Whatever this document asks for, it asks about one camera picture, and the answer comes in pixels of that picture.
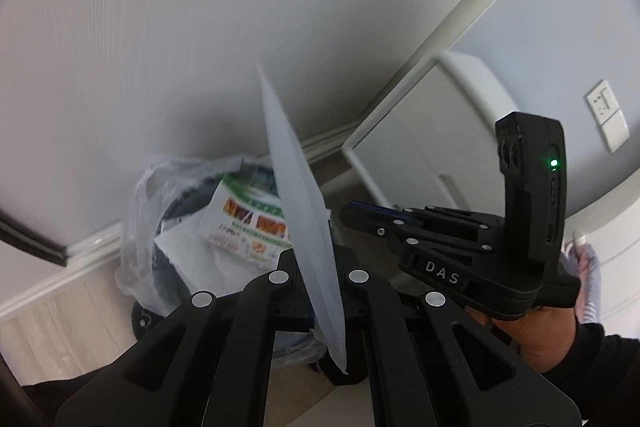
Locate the white paper napkin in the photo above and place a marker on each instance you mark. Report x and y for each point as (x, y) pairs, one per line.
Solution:
(305, 227)

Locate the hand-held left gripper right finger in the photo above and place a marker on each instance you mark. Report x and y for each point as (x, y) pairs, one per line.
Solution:
(352, 302)

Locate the white bed headboard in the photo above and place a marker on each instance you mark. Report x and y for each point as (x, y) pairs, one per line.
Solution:
(620, 257)

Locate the white wardrobe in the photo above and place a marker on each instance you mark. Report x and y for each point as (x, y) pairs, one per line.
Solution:
(150, 57)

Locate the white wall socket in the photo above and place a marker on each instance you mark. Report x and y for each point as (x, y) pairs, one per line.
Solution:
(602, 102)

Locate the lavender bedding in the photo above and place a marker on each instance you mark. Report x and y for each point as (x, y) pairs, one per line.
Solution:
(585, 277)

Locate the small white cabinet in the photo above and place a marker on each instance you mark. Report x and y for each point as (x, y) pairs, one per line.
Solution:
(425, 132)

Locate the beige corner trim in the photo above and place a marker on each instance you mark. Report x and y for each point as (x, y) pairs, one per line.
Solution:
(430, 42)

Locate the white light switch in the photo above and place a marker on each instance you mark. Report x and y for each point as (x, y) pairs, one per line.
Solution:
(616, 131)

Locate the clear plastic bin bag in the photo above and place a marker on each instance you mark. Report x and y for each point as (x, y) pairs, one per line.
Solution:
(140, 217)

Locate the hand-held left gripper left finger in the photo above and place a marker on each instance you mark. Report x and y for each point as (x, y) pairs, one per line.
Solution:
(292, 302)

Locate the person's right hand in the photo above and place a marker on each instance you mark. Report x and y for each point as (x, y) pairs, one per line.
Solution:
(540, 337)

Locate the white paper bag brown print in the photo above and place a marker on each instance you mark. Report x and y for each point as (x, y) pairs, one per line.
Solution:
(185, 252)

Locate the black trash bin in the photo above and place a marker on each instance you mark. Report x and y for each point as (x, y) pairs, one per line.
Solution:
(167, 274)

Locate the green bordered food flyer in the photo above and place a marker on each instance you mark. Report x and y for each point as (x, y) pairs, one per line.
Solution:
(240, 227)

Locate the person's right forearm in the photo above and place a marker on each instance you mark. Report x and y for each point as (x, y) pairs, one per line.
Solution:
(600, 377)

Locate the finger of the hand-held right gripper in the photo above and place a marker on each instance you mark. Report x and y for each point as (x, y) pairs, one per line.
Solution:
(365, 219)
(380, 207)

